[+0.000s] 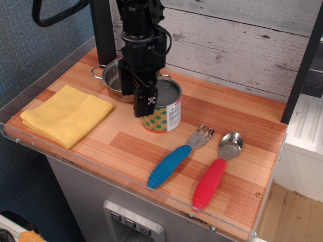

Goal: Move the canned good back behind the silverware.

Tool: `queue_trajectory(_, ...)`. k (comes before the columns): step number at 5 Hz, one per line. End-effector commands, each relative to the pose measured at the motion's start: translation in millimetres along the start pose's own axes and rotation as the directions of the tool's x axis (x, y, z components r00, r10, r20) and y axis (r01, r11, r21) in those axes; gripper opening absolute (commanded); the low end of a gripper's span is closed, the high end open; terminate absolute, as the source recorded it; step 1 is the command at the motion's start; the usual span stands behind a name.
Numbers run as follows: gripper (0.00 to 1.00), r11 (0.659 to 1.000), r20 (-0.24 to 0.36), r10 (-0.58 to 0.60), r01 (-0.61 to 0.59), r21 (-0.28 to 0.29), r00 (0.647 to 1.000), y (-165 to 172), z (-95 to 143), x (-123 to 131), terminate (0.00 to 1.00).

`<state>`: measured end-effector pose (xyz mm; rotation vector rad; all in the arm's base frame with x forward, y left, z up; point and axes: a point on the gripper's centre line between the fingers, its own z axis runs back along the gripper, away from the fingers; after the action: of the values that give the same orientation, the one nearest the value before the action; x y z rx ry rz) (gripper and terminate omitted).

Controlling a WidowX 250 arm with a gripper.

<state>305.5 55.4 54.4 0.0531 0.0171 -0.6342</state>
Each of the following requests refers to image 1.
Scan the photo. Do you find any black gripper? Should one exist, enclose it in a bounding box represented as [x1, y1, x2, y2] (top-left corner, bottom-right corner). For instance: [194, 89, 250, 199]
[118, 34, 168, 117]

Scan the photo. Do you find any black frame post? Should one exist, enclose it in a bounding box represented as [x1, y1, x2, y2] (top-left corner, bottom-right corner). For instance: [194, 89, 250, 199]
[90, 0, 117, 65]
[281, 3, 322, 125]

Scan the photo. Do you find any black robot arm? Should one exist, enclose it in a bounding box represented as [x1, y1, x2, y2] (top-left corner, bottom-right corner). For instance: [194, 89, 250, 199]
[117, 1, 172, 117]

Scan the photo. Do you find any black right frame post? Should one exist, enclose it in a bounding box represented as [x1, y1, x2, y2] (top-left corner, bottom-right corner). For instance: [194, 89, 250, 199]
[281, 3, 322, 125]

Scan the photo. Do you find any toy food can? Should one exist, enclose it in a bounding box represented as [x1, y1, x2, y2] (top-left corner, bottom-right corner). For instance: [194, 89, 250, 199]
[141, 78, 182, 133]

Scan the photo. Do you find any orange object bottom left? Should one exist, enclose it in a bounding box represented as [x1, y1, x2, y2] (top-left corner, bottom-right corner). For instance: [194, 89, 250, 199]
[18, 230, 44, 242]

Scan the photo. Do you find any blue handled fork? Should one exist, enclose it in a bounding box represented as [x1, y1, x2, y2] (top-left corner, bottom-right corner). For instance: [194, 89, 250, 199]
[147, 124, 215, 189]

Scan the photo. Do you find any small steel pot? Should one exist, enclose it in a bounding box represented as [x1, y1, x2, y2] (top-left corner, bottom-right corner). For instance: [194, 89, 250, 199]
[91, 59, 172, 106]

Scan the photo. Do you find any clear acrylic table guard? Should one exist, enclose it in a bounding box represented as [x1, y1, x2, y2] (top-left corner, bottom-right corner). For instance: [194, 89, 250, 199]
[1, 50, 287, 241]

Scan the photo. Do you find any red handled spoon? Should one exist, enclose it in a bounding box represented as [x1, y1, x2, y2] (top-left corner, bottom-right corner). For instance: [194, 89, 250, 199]
[192, 132, 243, 210]

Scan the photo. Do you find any silver dispenser panel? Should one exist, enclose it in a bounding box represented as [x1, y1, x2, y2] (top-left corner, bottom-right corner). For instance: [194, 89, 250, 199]
[103, 200, 166, 241]

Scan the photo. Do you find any yellow folded cloth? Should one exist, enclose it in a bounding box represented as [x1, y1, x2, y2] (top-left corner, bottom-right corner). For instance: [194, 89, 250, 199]
[20, 85, 114, 149]

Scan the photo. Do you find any black left frame post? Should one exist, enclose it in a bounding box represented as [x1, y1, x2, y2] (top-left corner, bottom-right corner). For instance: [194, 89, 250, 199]
[90, 0, 117, 65]

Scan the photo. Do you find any black object bottom left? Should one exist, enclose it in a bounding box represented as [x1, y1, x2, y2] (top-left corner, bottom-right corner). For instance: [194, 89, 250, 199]
[1, 211, 38, 241]

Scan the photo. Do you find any black braided cable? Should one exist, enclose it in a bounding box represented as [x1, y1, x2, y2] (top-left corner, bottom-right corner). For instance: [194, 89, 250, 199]
[32, 0, 90, 28]

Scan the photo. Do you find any grey toy fridge cabinet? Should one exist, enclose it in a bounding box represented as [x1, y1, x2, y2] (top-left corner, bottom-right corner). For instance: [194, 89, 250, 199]
[47, 157, 229, 241]

